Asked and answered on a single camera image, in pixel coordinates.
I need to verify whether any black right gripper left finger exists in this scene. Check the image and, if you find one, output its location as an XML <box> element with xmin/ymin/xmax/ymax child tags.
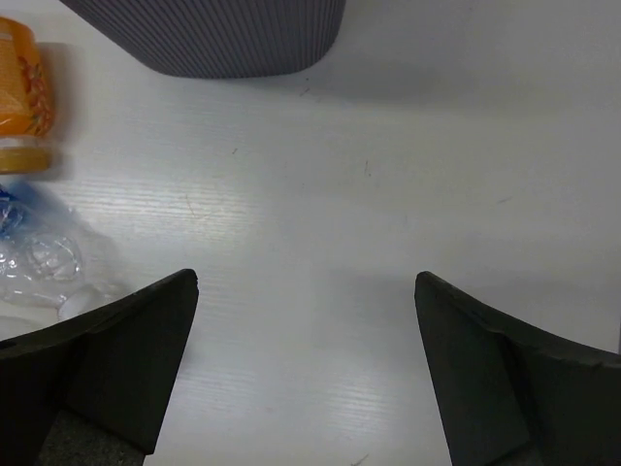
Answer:
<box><xmin>1</xmin><ymin>269</ymin><xmax>198</xmax><ymax>465</ymax></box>

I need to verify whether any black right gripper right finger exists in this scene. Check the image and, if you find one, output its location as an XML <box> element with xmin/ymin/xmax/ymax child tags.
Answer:
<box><xmin>414</xmin><ymin>272</ymin><xmax>620</xmax><ymax>465</ymax></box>

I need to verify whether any clear crushed plastic bottle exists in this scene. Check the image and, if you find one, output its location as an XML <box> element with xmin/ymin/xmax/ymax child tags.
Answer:
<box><xmin>1</xmin><ymin>179</ymin><xmax>106</xmax><ymax>320</ymax></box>

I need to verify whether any orange juice bottle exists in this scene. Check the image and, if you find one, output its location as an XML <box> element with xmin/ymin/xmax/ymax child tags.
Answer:
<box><xmin>1</xmin><ymin>17</ymin><xmax>54</xmax><ymax>175</ymax></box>

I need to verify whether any grey mesh waste bin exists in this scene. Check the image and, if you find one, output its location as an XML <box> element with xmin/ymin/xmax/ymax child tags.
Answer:
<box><xmin>65</xmin><ymin>0</ymin><xmax>345</xmax><ymax>80</ymax></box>

